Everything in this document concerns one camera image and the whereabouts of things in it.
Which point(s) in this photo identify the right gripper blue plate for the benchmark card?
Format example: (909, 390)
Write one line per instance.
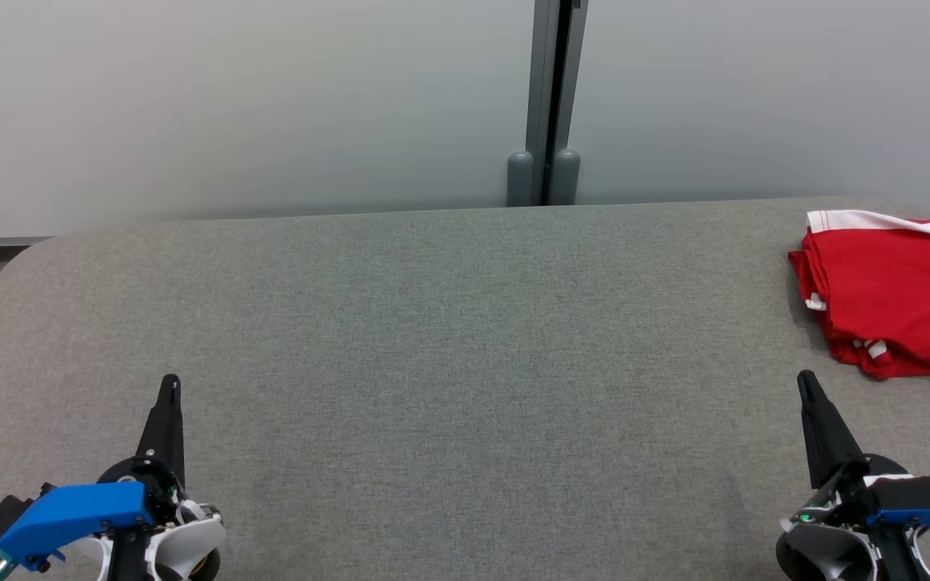
(917, 500)

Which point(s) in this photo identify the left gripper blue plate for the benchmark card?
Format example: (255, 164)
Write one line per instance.
(77, 512)

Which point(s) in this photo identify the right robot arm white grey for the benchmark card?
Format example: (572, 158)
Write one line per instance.
(828, 553)

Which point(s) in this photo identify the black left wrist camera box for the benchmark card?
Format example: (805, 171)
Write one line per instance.
(1, 516)

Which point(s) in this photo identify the red shorts with white stripes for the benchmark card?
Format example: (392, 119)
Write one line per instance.
(901, 274)

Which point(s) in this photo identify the red basketball jersey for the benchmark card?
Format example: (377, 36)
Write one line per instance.
(897, 365)

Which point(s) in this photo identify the grey partition post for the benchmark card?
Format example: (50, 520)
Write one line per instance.
(546, 97)

